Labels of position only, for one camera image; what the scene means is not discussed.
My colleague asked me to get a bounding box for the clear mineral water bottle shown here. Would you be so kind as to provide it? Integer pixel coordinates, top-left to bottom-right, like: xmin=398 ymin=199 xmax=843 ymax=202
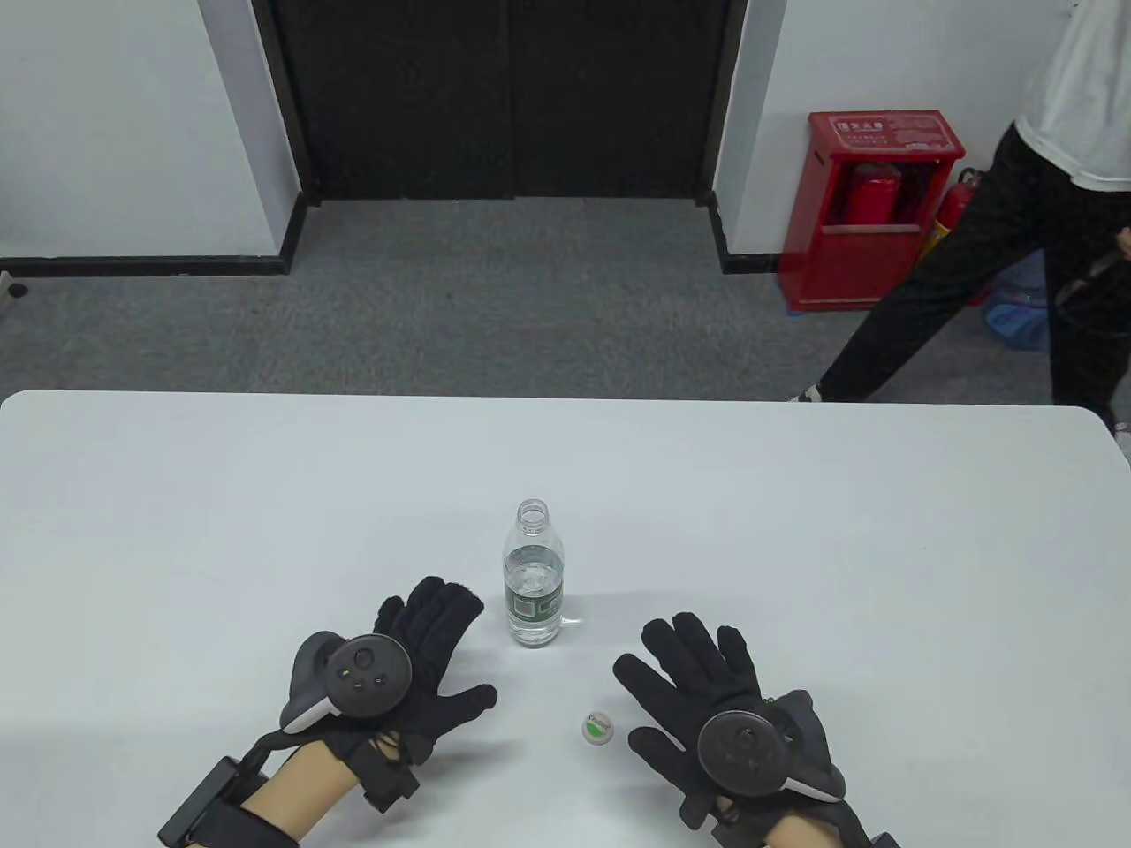
xmin=503 ymin=499 xmax=566 ymax=648

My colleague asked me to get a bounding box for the black left hand controller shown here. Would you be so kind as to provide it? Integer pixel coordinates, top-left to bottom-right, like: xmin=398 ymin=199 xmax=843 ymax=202
xmin=279 ymin=631 xmax=414 ymax=732

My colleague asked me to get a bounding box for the large blue water jug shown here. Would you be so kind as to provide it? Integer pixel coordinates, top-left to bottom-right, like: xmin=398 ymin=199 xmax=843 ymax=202
xmin=983 ymin=256 xmax=1054 ymax=352

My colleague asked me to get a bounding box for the red fire extinguisher cabinet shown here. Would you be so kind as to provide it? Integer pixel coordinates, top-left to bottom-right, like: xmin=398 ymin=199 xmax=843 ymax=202
xmin=778 ymin=110 xmax=967 ymax=315

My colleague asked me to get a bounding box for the person's left hand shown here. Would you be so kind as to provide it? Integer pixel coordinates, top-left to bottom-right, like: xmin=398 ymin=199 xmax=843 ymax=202
xmin=331 ymin=577 xmax=498 ymax=812

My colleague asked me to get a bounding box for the black double door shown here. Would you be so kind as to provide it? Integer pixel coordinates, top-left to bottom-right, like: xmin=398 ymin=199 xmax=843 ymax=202
xmin=252 ymin=0 xmax=750 ymax=204

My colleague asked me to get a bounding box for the person's right hand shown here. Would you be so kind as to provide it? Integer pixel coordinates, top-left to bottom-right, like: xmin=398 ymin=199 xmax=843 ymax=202
xmin=613 ymin=614 xmax=871 ymax=831

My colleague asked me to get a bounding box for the black left wrist box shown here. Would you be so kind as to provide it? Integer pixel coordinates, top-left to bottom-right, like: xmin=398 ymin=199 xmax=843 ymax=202
xmin=157 ymin=757 xmax=266 ymax=848

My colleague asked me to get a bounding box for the red extinguisher yellow label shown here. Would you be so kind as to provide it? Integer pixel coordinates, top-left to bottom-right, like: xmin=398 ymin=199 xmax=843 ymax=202
xmin=919 ymin=168 xmax=983 ymax=266

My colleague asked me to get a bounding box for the person's left forearm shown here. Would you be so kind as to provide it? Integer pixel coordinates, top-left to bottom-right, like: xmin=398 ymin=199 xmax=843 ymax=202
xmin=243 ymin=742 xmax=365 ymax=840

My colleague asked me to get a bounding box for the red extinguisher inside cabinet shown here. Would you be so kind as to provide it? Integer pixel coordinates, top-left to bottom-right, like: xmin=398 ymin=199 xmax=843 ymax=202
xmin=839 ymin=163 xmax=902 ymax=227

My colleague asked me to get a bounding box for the black left glove cable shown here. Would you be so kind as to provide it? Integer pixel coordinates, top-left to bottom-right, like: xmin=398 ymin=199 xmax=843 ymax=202
xmin=239 ymin=727 xmax=330 ymax=778

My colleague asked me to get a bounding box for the person's right forearm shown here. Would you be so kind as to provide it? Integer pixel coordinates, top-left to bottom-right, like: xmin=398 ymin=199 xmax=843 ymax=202
xmin=764 ymin=817 xmax=833 ymax=848

